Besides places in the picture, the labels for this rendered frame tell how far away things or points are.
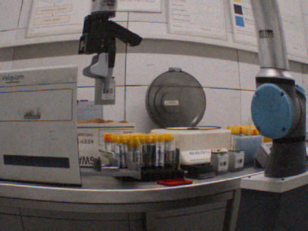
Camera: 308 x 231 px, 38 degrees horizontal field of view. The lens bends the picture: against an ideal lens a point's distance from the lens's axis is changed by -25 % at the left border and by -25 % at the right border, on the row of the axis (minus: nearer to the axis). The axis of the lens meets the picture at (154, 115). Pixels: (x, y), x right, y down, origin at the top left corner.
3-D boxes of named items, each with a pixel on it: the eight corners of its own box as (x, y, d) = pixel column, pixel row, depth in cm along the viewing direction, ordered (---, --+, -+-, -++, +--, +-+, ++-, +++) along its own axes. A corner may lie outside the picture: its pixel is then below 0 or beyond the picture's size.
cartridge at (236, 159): (233, 172, 158) (235, 150, 158) (225, 171, 162) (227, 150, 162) (243, 170, 160) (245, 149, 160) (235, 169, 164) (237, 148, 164)
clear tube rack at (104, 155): (114, 177, 154) (113, 152, 154) (101, 172, 163) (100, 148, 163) (179, 174, 164) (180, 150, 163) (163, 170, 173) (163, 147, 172)
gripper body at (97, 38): (77, 56, 138) (82, 17, 138) (106, 55, 142) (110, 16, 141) (86, 53, 131) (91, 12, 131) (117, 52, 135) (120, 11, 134)
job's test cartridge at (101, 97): (100, 104, 135) (100, 78, 135) (93, 104, 139) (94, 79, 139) (115, 104, 137) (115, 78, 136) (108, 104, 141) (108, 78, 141)
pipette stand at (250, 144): (240, 169, 164) (243, 137, 164) (231, 168, 170) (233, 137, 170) (262, 165, 168) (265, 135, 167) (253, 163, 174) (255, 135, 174)
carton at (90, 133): (65, 171, 158) (62, 121, 158) (45, 159, 184) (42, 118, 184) (137, 172, 169) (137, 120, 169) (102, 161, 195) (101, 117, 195)
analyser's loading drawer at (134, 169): (68, 178, 130) (66, 158, 130) (61, 174, 136) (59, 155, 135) (141, 179, 139) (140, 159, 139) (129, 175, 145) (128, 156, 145)
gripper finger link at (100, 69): (88, 91, 133) (88, 56, 135) (110, 90, 136) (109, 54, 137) (92, 87, 130) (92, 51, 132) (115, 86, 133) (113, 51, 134)
